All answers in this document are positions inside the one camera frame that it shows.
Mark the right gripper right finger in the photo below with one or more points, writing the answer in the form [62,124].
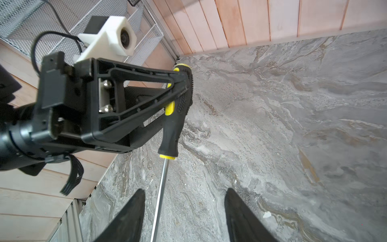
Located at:
[242,224]

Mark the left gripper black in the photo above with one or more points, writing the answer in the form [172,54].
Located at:
[102,105]

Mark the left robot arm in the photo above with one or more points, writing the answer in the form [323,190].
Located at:
[11,156]

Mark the black yellow screwdriver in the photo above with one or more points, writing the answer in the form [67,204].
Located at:
[175,114]

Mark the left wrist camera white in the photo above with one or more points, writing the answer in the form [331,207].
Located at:
[110,38]

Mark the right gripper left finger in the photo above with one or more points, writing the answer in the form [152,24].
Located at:
[127,225]

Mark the white wire mesh shelf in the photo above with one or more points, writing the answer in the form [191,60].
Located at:
[22,21]

